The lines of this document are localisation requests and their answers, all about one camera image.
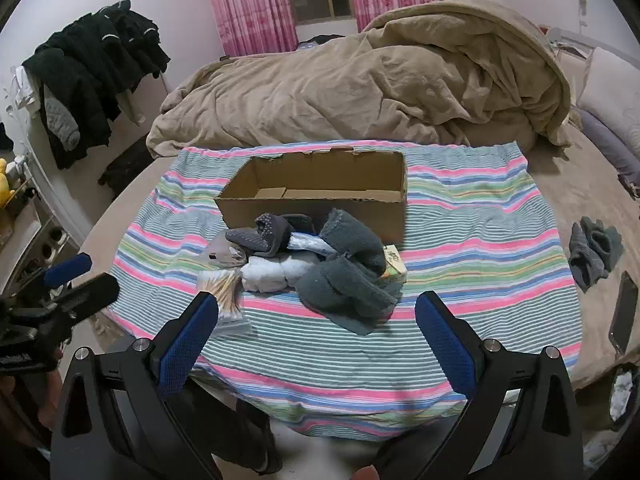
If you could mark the grey gloves on bed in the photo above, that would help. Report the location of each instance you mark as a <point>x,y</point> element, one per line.
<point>592,250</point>

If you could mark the cotton swab bag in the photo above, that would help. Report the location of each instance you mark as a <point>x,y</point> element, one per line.
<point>225,295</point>

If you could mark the person's left forearm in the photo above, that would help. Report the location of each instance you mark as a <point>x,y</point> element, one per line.
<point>47,400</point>

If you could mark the clear plastic bag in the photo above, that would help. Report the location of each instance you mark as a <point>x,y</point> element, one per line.
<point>222,255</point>

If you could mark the striped cloth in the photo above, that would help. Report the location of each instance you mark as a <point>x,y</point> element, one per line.
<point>475,260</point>

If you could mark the white storage rack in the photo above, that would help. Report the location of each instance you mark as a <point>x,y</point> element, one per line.
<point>45,210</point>

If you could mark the beige blanket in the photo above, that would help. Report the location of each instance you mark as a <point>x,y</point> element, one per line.
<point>350,90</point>

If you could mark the bed with beige sheet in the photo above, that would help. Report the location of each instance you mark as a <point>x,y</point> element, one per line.
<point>555,195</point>

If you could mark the white sock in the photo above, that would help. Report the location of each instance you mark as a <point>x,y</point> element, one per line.
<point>272,275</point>

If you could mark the grey quilted garment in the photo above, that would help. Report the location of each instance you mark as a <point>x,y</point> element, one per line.
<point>62,125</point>

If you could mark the grey dotted slipper sock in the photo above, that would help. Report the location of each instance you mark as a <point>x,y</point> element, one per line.
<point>260,237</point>

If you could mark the grey pillow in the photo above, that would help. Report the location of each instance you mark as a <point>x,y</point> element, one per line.
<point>607,145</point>

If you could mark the white bed headboard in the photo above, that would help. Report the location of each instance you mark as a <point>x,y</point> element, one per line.
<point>570,42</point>

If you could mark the person's trouser leg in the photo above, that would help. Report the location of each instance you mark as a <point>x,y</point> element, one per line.
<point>250,435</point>

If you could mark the pile of black clothes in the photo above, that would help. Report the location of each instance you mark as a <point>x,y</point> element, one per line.
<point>85,65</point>

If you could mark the cardboard box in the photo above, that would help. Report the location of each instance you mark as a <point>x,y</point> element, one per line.
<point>280,212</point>

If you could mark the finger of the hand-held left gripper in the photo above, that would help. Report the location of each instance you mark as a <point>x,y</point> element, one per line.
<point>90,292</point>
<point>67,269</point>

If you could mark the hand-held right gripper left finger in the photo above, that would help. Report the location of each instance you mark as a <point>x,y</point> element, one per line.
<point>187,345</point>

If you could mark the white patterned pillow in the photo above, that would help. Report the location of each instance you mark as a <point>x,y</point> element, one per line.
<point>615,95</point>

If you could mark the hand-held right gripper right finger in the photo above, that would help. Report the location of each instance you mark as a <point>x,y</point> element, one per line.
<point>445,345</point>

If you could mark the black smartphone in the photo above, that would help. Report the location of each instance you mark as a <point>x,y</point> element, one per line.
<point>622,315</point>

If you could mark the dark suitcase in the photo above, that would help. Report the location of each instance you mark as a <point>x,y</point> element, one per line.
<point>125,170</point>

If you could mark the yellow plush toy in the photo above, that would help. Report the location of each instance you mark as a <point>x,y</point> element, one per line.
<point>5,180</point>

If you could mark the black trash bin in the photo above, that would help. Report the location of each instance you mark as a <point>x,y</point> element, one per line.
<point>622,395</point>

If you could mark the dark cloth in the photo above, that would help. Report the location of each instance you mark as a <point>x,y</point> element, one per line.
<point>322,41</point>

